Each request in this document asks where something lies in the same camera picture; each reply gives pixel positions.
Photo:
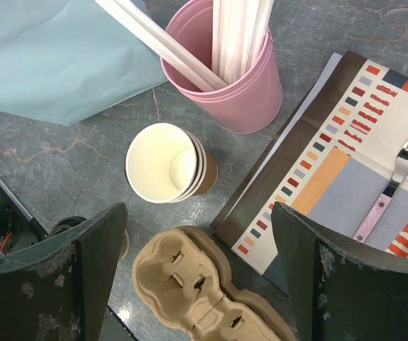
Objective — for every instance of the brown cardboard cup carrier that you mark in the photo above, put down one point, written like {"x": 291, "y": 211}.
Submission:
{"x": 186, "y": 280}

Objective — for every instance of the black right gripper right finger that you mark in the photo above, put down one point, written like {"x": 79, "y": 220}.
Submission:
{"x": 340, "y": 289}

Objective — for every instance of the light blue paper bag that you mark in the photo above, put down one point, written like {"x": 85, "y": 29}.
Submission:
{"x": 64, "y": 61}

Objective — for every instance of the pink handled fork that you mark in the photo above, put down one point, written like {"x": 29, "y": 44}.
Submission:
{"x": 399, "y": 174}

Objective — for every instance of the brown paper cup stack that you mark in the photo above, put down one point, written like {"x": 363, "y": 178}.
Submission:
{"x": 167, "y": 164}

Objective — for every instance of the black cup lid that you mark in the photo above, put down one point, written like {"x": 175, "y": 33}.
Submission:
{"x": 65, "y": 224}

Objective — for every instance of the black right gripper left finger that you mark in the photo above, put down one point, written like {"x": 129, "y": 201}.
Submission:
{"x": 58, "y": 289}

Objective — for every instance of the pink tin straw holder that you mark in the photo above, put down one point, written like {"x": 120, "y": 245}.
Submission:
{"x": 246, "y": 106}

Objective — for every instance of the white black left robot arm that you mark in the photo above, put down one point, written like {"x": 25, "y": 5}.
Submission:
{"x": 18, "y": 229}

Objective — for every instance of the white wrapped straws bundle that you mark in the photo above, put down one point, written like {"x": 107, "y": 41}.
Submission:
{"x": 238, "y": 32}

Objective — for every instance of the colourful patchwork placemat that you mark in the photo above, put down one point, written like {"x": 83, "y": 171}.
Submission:
{"x": 331, "y": 162}

